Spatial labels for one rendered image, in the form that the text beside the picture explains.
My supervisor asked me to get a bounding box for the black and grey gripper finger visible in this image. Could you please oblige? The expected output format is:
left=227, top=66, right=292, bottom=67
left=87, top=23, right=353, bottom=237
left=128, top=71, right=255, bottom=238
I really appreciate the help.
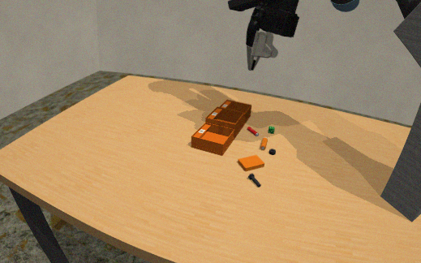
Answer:
left=251, top=29, right=278, bottom=70
left=246, top=12, right=272, bottom=71

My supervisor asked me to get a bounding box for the black bolt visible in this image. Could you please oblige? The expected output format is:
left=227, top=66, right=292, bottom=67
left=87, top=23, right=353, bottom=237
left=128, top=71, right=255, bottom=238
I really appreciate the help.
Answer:
left=248, top=173, right=260, bottom=187

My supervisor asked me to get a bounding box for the orange flat square pad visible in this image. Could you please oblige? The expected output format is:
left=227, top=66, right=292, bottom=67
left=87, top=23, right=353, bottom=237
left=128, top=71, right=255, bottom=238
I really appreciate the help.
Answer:
left=238, top=155, right=264, bottom=171

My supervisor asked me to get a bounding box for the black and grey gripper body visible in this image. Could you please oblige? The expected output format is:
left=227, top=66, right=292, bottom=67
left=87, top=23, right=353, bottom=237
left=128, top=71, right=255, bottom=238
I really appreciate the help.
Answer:
left=252, top=0, right=299, bottom=37

